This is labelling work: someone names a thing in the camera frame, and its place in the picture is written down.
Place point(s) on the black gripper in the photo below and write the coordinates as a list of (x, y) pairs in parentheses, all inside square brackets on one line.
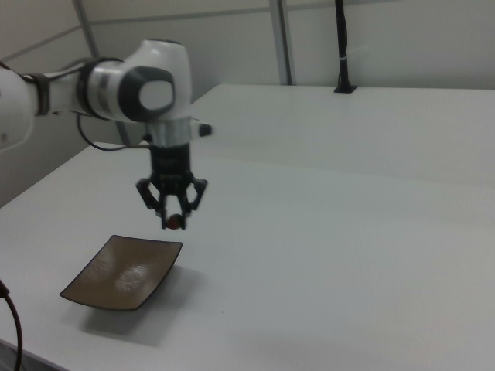
[(170, 166)]

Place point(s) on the red strawberry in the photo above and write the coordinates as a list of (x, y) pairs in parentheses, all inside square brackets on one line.
[(174, 222)]

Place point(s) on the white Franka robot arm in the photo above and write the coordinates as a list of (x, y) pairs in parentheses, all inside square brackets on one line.
[(116, 92)]

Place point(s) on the square brown ceramic plate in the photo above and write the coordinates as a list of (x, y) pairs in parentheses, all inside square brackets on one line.
[(123, 270)]

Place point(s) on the grey metal wall post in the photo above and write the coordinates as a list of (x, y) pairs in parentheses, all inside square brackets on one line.
[(282, 38)]

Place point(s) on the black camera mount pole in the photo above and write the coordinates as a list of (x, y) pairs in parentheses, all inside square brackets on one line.
[(342, 38)]

